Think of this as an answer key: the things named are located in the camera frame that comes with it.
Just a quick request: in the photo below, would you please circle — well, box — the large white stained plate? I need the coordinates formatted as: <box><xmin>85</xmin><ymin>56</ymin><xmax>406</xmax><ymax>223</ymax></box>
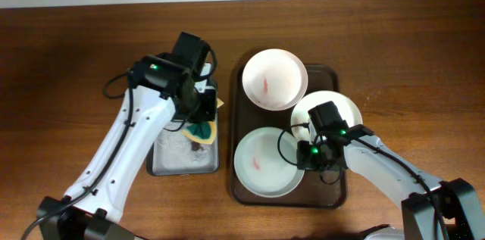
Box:
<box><xmin>289</xmin><ymin>90</ymin><xmax>363</xmax><ymax>142</ymax></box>

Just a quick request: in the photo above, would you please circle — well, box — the small black soapy tray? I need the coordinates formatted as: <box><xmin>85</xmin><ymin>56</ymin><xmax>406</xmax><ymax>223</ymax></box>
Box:
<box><xmin>145</xmin><ymin>76</ymin><xmax>221</xmax><ymax>177</ymax></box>

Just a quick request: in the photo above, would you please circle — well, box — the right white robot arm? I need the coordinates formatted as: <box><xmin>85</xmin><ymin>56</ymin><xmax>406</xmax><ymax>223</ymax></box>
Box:
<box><xmin>296</xmin><ymin>101</ymin><xmax>484</xmax><ymax>239</ymax></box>

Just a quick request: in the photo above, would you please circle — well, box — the pale blue-white plate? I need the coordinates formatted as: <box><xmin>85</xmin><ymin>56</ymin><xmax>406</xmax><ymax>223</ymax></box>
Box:
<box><xmin>233</xmin><ymin>127</ymin><xmax>305</xmax><ymax>198</ymax></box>

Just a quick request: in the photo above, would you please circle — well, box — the large brown serving tray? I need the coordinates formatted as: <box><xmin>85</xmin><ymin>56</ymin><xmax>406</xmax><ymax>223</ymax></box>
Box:
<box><xmin>229</xmin><ymin>64</ymin><xmax>347</xmax><ymax>209</ymax></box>

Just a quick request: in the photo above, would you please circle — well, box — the green and yellow sponge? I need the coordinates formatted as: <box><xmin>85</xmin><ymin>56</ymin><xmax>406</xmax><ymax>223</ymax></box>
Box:
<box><xmin>182</xmin><ymin>116</ymin><xmax>217</xmax><ymax>145</ymax></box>

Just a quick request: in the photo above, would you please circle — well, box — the pink stained plate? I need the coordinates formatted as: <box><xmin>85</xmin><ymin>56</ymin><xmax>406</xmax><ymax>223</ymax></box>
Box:
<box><xmin>242</xmin><ymin>48</ymin><xmax>308</xmax><ymax>111</ymax></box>

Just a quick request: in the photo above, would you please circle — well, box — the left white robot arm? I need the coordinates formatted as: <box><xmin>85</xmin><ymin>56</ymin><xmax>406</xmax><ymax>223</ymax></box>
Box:
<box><xmin>22</xmin><ymin>33</ymin><xmax>221</xmax><ymax>239</ymax></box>

